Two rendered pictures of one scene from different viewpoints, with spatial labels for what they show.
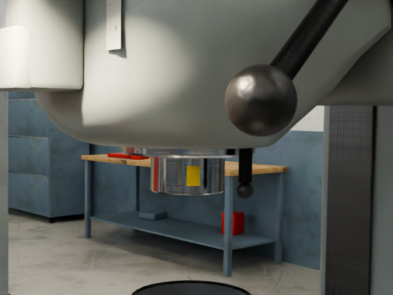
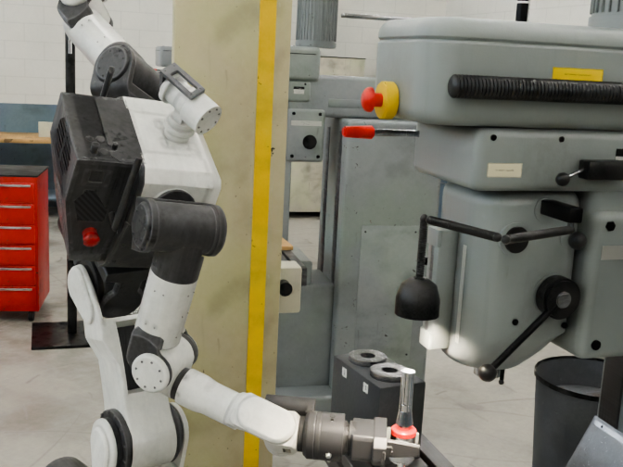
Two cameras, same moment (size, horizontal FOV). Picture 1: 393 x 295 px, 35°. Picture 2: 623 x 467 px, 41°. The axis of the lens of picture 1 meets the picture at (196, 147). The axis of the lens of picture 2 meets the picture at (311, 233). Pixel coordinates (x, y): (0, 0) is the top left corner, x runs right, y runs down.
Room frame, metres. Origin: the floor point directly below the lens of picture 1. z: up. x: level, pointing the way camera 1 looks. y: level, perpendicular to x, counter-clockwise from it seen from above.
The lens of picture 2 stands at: (-1.03, -0.31, 1.81)
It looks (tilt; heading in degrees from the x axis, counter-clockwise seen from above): 11 degrees down; 25
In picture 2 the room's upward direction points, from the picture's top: 3 degrees clockwise
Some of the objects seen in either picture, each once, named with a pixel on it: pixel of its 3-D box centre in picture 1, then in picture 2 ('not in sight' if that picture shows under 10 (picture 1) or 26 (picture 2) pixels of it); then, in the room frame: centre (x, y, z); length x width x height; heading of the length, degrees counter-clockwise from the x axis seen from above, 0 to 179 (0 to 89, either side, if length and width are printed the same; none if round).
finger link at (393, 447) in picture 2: not in sight; (402, 450); (0.32, 0.13, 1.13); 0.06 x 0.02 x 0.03; 111
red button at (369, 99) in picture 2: not in sight; (373, 99); (0.23, 0.19, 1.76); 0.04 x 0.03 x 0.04; 43
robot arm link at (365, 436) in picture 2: not in sight; (353, 439); (0.32, 0.22, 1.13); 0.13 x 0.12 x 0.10; 21
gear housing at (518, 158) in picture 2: not in sight; (530, 153); (0.43, -0.03, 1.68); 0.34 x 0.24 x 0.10; 133
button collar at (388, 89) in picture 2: not in sight; (386, 100); (0.24, 0.17, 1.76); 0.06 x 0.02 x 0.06; 43
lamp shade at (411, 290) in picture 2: not in sight; (418, 296); (0.23, 0.09, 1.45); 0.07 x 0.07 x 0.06
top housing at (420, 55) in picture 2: not in sight; (524, 75); (0.41, -0.01, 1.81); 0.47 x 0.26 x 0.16; 133
